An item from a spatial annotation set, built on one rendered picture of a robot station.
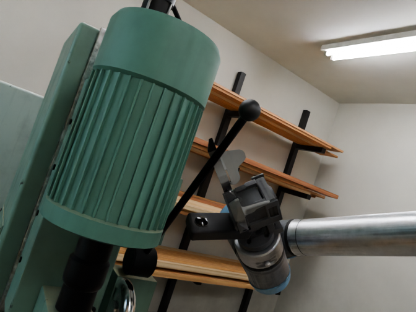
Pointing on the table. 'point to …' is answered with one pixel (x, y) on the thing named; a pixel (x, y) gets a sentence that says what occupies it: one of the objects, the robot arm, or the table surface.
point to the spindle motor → (133, 130)
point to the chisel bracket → (47, 299)
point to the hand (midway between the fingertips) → (216, 166)
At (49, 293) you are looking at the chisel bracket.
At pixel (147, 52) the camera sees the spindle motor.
